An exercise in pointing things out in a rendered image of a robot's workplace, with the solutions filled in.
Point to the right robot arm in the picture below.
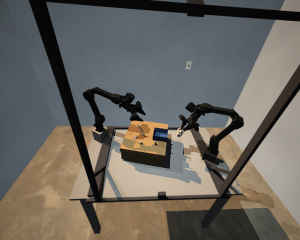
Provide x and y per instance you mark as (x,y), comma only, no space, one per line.
(205,108)

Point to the black metal frame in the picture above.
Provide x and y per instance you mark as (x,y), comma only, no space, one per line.
(47,33)

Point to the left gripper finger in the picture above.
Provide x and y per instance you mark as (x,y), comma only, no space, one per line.
(141,111)
(138,119)

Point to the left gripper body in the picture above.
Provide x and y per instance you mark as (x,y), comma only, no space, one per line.
(129,109)

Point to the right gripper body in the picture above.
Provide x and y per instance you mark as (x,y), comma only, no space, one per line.
(181,117)

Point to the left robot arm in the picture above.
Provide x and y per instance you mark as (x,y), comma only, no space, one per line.
(123,101)

